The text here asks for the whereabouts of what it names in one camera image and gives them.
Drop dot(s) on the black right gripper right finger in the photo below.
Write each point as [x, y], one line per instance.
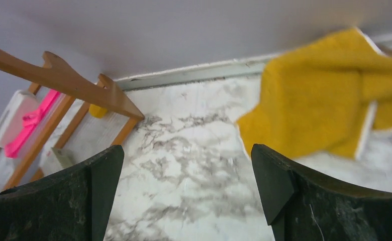
[300, 203]

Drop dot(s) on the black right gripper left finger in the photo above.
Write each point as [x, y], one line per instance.
[72, 204]

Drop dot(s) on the yellow towel white trim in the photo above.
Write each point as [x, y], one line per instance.
[329, 95]

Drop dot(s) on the small green staples box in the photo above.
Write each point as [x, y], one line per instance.
[55, 160]

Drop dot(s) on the pink plastic tool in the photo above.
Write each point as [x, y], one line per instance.
[30, 122]

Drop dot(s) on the yellow object on shelf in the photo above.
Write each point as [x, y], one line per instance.
[97, 111]

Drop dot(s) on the wooden shelf rack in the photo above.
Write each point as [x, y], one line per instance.
[68, 118]

